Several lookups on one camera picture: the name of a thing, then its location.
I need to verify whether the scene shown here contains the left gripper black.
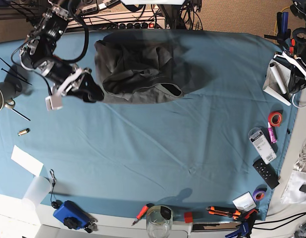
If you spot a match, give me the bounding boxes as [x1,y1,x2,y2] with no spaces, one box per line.
[274,28,306,94]

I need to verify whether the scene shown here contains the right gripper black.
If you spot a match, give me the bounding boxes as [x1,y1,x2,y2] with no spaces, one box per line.
[31,58,104,111]

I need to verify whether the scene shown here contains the dark grey T-shirt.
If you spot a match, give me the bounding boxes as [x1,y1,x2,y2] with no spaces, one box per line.
[94,40,184,104]

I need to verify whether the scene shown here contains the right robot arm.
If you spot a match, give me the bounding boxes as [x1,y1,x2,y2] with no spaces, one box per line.
[16,0,104,111]

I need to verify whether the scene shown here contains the white rolled paper tube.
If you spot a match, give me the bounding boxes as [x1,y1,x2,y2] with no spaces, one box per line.
[269,62,287,95]

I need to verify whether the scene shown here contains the blue clamp at corner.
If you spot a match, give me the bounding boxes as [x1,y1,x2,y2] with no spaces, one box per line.
[264,11,291,45]

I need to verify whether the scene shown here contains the small AA battery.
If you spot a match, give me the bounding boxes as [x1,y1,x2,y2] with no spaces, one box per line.
[17,128,30,136]

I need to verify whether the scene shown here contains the red tape roll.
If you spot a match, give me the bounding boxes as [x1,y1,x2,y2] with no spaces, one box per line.
[268,111,283,127]

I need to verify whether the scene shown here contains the white paper card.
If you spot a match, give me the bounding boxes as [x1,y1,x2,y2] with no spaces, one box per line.
[11,145,44,176]

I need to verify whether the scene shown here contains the pink glue tube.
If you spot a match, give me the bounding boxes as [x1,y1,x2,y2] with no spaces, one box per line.
[267,122,277,144]

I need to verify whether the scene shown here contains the clear plastic bit case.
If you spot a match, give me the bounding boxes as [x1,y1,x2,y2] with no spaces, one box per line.
[248,127,277,164]

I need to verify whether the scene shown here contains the translucent plastic cup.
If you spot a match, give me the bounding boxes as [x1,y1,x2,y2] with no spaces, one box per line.
[22,176,51,211]

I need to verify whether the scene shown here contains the blue table cloth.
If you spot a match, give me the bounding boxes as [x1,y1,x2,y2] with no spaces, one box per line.
[0,30,297,220]

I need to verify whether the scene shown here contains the black remote control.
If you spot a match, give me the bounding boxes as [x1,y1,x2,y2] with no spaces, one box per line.
[253,158,279,190]

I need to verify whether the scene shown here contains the blue box with knob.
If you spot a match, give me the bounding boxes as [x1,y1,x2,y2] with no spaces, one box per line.
[53,200,90,230]

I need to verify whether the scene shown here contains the keys with padlock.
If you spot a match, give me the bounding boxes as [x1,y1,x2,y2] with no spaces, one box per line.
[84,219,97,233]

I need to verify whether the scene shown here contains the black power strip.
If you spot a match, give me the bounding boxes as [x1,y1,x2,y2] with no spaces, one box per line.
[118,22,164,29]

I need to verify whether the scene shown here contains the purple tape roll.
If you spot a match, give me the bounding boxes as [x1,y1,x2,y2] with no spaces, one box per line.
[252,188,266,202]

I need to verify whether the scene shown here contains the white small card box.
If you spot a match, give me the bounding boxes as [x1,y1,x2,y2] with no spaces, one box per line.
[232,192,256,212]

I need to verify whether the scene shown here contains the clear drinking glass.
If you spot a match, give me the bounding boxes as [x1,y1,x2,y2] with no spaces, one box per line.
[146,205,173,238]

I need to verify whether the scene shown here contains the orange black utility knife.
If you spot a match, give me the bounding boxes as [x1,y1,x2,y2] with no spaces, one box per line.
[206,206,242,220]

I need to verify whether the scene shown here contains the blue black bar clamp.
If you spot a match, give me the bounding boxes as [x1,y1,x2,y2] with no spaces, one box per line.
[225,209,259,238]

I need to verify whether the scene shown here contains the small red cube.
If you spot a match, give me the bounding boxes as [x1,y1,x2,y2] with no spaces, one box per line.
[184,212,194,224]

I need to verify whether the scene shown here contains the white power cable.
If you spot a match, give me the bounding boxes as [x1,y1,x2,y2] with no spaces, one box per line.
[290,91,306,109]

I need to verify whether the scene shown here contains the black cable tie upper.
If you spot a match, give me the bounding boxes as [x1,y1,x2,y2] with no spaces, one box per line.
[0,57,28,82]

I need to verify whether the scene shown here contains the black cable tie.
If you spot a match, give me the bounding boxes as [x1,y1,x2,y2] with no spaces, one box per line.
[0,57,28,82]
[1,68,32,86]

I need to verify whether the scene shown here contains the black cable tie lower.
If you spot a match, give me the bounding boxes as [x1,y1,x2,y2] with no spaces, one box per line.
[1,68,32,86]

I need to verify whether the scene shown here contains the black lanyard with clip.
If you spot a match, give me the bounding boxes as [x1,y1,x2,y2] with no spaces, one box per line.
[49,169,62,209]

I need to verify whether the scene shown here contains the red handled screwdriver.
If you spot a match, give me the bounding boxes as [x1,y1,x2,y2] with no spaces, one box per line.
[132,203,154,226]

